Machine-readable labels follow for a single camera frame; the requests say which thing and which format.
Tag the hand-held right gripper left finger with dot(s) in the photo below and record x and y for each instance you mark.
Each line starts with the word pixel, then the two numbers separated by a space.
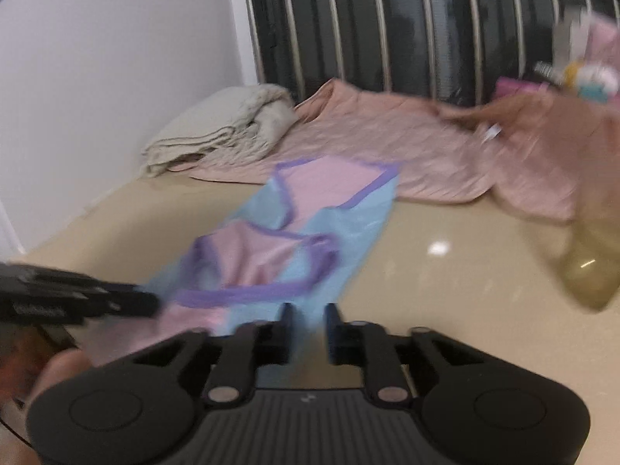
pixel 286 332

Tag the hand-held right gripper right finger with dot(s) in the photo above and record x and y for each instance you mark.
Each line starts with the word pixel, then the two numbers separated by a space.
pixel 332 332

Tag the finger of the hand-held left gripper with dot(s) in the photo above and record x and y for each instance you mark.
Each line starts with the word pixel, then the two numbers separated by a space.
pixel 126 302

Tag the pink and blue shirt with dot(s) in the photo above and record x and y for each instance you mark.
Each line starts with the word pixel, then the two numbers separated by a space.
pixel 310 232

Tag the pink satin garment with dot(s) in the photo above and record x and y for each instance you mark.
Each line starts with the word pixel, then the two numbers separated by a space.
pixel 411 155

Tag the folded beige cloth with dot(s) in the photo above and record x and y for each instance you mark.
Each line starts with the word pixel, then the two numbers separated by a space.
pixel 223 126

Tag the yellowish glass jar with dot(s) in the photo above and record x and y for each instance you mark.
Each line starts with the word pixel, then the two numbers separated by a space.
pixel 591 261

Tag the pink box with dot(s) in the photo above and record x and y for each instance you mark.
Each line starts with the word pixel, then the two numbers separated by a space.
pixel 518 88

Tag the metal window grille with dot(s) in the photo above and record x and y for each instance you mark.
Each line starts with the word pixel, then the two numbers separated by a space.
pixel 387 24

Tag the yellow object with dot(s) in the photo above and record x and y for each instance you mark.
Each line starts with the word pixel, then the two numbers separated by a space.
pixel 574 73

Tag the white cardboard box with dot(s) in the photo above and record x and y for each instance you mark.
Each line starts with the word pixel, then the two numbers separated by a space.
pixel 571 38

